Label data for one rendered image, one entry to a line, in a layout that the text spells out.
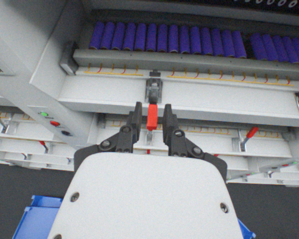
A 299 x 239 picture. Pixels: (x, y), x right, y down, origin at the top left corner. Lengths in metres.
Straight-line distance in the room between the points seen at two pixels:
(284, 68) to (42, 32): 0.38
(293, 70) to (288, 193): 1.30
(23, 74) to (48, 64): 0.03
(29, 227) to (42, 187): 0.27
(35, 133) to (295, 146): 0.80
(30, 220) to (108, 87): 1.02
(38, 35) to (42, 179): 1.16
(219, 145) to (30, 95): 0.45
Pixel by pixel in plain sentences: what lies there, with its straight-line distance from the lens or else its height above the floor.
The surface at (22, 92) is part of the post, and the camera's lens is 0.27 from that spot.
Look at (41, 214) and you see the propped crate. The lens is 1.12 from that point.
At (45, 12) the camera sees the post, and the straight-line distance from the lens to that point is 0.26.
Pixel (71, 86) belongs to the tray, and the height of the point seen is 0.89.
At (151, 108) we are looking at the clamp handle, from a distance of 0.15.
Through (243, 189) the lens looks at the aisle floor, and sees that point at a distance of 1.29.
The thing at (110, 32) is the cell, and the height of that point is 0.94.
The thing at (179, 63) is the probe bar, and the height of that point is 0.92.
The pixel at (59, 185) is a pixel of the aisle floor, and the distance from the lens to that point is 1.22.
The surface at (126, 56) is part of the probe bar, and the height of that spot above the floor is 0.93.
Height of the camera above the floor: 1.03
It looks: 56 degrees down
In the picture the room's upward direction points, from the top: 4 degrees clockwise
